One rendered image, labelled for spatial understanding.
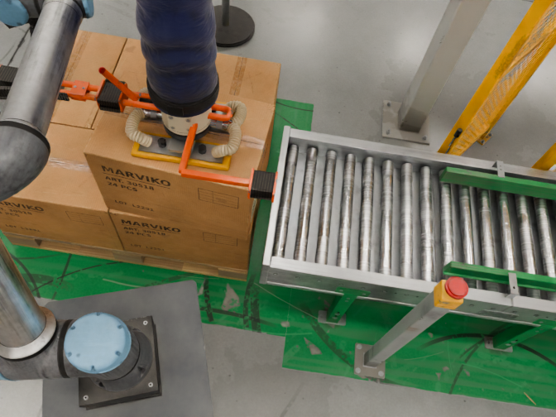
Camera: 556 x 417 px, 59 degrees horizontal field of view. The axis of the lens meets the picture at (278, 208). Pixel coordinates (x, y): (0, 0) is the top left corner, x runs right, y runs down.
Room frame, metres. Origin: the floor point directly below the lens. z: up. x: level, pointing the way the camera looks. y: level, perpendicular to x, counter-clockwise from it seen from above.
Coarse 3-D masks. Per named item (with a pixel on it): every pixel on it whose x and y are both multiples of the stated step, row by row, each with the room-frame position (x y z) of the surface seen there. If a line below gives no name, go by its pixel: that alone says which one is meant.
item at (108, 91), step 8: (104, 80) 1.09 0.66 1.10; (104, 88) 1.06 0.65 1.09; (112, 88) 1.07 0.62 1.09; (96, 96) 1.01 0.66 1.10; (104, 96) 1.03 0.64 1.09; (112, 96) 1.04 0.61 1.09; (120, 96) 1.03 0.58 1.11; (104, 104) 1.01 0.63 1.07; (112, 104) 1.00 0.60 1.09; (120, 104) 1.01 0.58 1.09; (120, 112) 1.01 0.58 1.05
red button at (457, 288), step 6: (456, 276) 0.65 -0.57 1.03; (450, 282) 0.63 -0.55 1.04; (456, 282) 0.63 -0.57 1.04; (462, 282) 0.63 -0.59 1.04; (450, 288) 0.61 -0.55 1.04; (456, 288) 0.61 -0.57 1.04; (462, 288) 0.61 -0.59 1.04; (450, 294) 0.59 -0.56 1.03; (456, 294) 0.59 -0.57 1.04; (462, 294) 0.60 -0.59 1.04
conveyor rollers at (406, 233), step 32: (288, 160) 1.30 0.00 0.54; (352, 160) 1.37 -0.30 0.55; (288, 192) 1.13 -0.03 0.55; (352, 192) 1.20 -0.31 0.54; (384, 192) 1.23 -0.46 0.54; (448, 192) 1.29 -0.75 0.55; (480, 192) 1.33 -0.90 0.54; (288, 224) 0.98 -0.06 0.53; (320, 224) 1.01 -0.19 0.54; (384, 224) 1.07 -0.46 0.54; (448, 224) 1.12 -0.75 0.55; (480, 224) 1.17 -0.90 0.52; (544, 224) 1.22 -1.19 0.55; (320, 256) 0.86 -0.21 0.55; (384, 256) 0.91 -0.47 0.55; (448, 256) 0.97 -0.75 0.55; (512, 256) 1.03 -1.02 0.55; (544, 256) 1.07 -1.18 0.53
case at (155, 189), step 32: (224, 96) 1.26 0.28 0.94; (96, 128) 1.00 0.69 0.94; (160, 128) 1.05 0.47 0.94; (256, 128) 1.13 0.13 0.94; (96, 160) 0.89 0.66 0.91; (128, 160) 0.90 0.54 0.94; (256, 160) 1.00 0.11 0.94; (128, 192) 0.89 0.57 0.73; (160, 192) 0.88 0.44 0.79; (192, 192) 0.88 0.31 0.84; (224, 192) 0.87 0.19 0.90; (192, 224) 0.88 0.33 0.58; (224, 224) 0.87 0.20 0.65
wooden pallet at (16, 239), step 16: (16, 240) 0.85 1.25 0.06; (32, 240) 0.86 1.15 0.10; (48, 240) 0.86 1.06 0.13; (96, 256) 0.87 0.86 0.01; (112, 256) 0.88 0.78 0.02; (128, 256) 0.87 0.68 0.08; (144, 256) 0.91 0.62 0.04; (160, 256) 0.88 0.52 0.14; (192, 272) 0.89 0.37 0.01; (208, 272) 0.90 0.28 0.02; (224, 272) 0.89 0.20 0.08; (240, 272) 0.89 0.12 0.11
